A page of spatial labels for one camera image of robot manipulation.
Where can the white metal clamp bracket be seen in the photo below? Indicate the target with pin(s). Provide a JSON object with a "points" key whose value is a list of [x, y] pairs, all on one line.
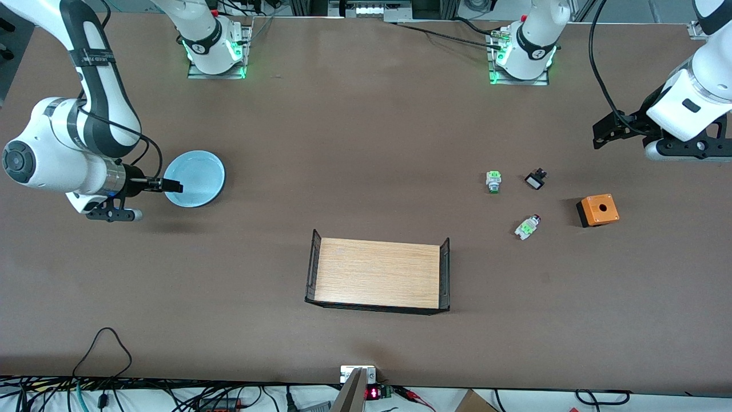
{"points": [[357, 372]]}

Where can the light blue round plate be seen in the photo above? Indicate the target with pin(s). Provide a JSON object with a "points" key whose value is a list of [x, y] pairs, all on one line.
{"points": [[197, 177]]}

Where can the green white switch component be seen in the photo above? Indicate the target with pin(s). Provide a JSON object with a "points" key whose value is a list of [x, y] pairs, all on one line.
{"points": [[526, 229]]}

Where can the red LED display module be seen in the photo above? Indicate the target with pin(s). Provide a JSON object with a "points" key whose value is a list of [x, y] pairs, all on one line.
{"points": [[374, 393]]}

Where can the orange button enclosure box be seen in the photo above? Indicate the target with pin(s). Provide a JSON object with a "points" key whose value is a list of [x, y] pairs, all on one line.
{"points": [[599, 210]]}

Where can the red clip leads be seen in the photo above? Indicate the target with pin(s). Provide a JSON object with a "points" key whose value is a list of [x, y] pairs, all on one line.
{"points": [[409, 392]]}

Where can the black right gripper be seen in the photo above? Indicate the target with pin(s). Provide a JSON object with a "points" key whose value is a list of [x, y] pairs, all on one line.
{"points": [[134, 183]]}

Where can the grey metal bar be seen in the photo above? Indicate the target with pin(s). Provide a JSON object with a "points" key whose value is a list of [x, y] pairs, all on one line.
{"points": [[350, 397]]}

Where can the brown cardboard piece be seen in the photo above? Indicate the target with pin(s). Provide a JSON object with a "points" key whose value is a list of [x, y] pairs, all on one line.
{"points": [[472, 403]]}

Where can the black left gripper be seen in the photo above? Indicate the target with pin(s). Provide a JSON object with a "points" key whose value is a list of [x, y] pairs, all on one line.
{"points": [[636, 121]]}

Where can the small black switch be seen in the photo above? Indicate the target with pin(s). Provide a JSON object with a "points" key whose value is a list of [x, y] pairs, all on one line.
{"points": [[535, 181]]}

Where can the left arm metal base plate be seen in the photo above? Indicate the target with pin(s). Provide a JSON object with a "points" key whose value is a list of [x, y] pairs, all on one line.
{"points": [[540, 80]]}

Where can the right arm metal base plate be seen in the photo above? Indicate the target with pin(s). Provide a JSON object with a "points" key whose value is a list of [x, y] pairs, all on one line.
{"points": [[243, 34]]}

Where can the aluminium corner bracket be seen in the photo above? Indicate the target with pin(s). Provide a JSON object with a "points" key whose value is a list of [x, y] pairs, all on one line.
{"points": [[696, 31]]}

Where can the green push button switch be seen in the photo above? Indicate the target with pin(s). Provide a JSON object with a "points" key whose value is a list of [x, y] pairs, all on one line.
{"points": [[493, 180]]}

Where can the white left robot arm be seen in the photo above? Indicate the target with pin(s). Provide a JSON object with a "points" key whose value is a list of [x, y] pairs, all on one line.
{"points": [[697, 97]]}

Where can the aluminium frame with white connector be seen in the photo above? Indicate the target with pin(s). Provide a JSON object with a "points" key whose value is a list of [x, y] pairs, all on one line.
{"points": [[369, 10]]}

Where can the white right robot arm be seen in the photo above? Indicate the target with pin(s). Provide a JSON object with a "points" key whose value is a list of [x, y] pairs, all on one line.
{"points": [[57, 166]]}

